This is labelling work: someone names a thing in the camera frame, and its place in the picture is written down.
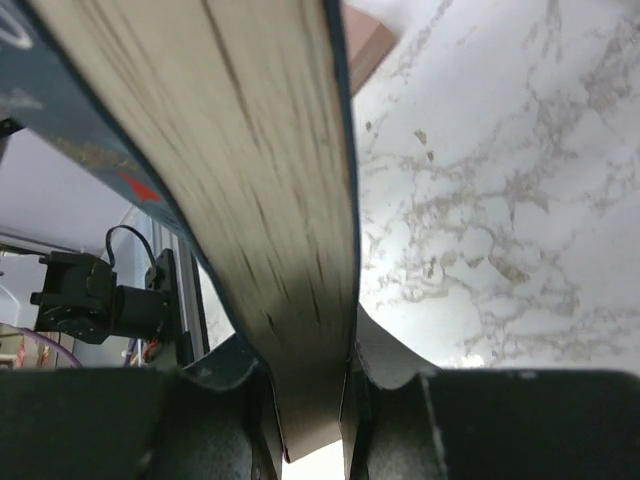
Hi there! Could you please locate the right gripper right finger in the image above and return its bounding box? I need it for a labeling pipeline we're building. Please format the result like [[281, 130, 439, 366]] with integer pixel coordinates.
[[342, 311, 639, 479]]

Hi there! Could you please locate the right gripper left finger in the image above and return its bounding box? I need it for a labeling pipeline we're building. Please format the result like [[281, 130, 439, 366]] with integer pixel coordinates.
[[1, 338, 282, 479]]

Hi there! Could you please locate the Nineteen Eighty-Four book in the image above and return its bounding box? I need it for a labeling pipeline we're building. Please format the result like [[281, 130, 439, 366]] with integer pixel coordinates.
[[1, 1, 360, 461]]

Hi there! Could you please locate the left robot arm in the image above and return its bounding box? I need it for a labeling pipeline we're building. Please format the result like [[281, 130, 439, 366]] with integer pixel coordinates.
[[30, 226, 193, 366]]

